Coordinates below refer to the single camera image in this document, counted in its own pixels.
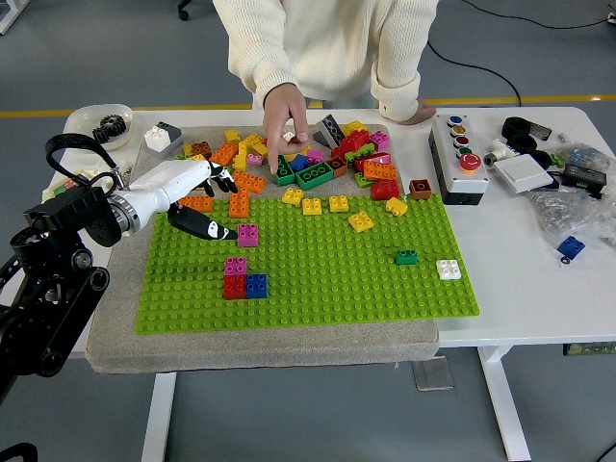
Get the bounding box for upturned dark green brick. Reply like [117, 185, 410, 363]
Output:
[273, 156, 295, 187]
[295, 161, 336, 189]

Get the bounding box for white pipe fitting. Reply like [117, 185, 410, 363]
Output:
[483, 138, 519, 167]

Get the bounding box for tall white brick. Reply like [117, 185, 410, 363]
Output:
[143, 125, 169, 150]

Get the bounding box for grey-brown mat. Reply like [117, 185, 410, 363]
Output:
[85, 123, 442, 375]

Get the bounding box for orange building brick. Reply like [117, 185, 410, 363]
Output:
[210, 142, 240, 166]
[362, 161, 398, 182]
[228, 187, 251, 219]

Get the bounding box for person's right hand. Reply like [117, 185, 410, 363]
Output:
[262, 82, 310, 176]

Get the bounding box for white wall switch plate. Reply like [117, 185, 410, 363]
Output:
[493, 152, 555, 195]

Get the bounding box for black floor cable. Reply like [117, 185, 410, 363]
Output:
[466, 0, 616, 30]
[425, 37, 524, 108]

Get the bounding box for green studded baseplate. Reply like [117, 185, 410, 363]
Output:
[134, 193, 481, 334]

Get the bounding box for white red-green switch box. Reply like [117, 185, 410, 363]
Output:
[41, 162, 116, 202]

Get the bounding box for person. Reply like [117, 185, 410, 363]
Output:
[211, 0, 442, 124]

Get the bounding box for table height controller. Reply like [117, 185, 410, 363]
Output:
[562, 341, 616, 357]

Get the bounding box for grey building brick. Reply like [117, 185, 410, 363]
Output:
[143, 120, 184, 160]

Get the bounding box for person's left hand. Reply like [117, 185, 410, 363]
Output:
[395, 97, 438, 126]

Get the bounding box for red building brick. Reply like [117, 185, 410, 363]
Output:
[353, 151, 392, 172]
[336, 130, 374, 153]
[222, 273, 247, 301]
[370, 179, 401, 201]

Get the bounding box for long orange brick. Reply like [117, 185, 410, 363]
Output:
[233, 171, 267, 193]

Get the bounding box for white push-button control box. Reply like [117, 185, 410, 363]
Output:
[427, 114, 491, 207]

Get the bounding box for grey long brick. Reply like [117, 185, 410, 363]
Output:
[312, 114, 347, 148]

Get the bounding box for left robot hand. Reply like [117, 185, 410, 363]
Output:
[129, 160, 240, 242]

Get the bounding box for orange eight-stud brick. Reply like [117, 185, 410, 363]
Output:
[178, 194, 215, 214]

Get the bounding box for black power adapter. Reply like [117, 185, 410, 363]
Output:
[560, 163, 608, 193]

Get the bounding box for clear bag of screws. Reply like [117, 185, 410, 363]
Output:
[526, 185, 616, 249]

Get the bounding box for white furniture frame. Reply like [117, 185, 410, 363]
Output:
[0, 0, 23, 36]

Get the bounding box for clear bag with blue parts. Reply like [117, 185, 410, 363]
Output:
[552, 141, 616, 174]

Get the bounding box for white table leg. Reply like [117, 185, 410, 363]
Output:
[477, 345, 533, 462]
[141, 371, 178, 462]

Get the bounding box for white plastic bowl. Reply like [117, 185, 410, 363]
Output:
[65, 104, 135, 150]

